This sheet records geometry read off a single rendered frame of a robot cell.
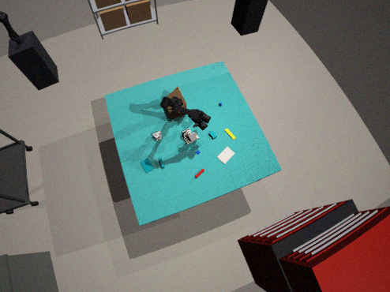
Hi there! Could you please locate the teal flat plate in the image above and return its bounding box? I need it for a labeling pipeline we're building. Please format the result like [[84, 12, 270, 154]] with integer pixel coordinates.
[[141, 159, 154, 173]]

